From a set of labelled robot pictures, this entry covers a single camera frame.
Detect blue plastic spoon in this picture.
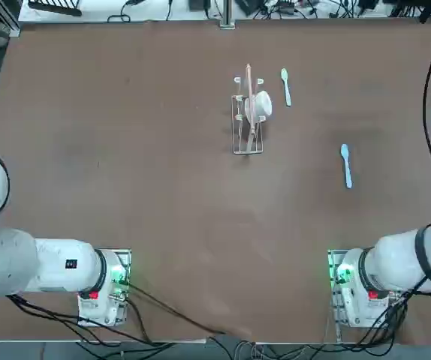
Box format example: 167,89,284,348
340,143,354,190

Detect white cup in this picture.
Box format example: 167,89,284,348
243,90,274,123

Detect black cable at left base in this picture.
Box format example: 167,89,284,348
125,283,227,335

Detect aluminium frame bar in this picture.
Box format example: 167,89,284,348
0,0,22,38

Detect white wire cup rack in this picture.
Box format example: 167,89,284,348
231,76,266,155

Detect wooden rod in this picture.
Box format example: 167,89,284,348
245,63,258,152

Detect black comb-shaped rack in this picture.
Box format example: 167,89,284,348
27,0,83,18

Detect green plastic spoon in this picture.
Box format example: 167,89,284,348
280,67,293,107

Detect black cable bundle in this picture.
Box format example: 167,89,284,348
356,288,414,345
5,294,155,345

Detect silver metal post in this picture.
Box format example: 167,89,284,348
219,0,237,29

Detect black looped cable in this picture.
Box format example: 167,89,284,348
107,0,137,24

